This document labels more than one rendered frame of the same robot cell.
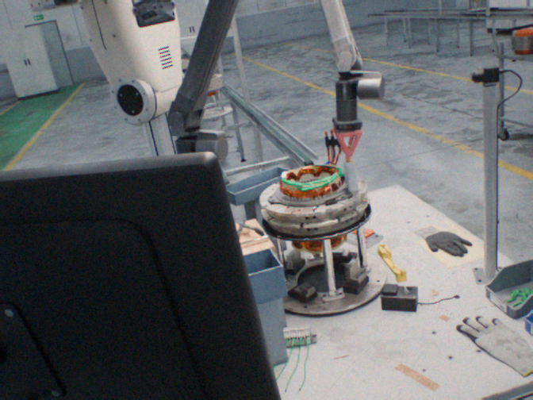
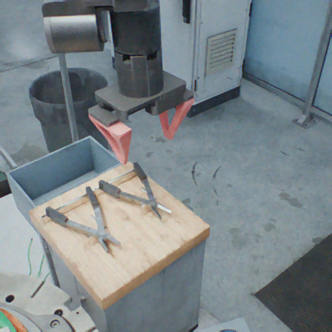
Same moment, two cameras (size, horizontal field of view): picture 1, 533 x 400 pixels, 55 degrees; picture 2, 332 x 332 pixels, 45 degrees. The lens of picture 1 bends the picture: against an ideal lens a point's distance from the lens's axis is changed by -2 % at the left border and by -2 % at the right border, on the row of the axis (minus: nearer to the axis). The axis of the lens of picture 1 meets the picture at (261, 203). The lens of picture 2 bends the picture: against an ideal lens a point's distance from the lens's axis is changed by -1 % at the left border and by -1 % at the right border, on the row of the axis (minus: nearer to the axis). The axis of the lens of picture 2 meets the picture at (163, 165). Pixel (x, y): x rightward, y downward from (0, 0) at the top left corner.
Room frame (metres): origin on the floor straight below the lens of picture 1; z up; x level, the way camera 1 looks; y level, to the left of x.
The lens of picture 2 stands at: (1.65, -0.04, 1.51)
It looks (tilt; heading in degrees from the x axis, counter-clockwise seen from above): 39 degrees down; 151
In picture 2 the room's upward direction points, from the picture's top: straight up
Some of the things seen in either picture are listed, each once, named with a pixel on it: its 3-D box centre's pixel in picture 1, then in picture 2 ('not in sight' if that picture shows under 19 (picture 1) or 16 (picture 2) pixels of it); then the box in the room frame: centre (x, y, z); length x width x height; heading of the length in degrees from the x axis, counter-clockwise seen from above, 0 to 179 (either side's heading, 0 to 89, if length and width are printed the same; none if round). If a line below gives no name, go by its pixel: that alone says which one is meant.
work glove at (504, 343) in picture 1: (498, 340); not in sight; (0.99, -0.51, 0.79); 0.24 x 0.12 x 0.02; 9
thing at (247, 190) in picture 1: (263, 216); not in sight; (1.70, 0.00, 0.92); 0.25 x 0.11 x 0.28; 119
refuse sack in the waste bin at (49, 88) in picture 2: not in sight; (72, 115); (-0.13, 0.42, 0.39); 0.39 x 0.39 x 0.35
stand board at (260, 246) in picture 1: (231, 244); (118, 224); (1.25, 0.10, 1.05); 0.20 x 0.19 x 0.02; 11
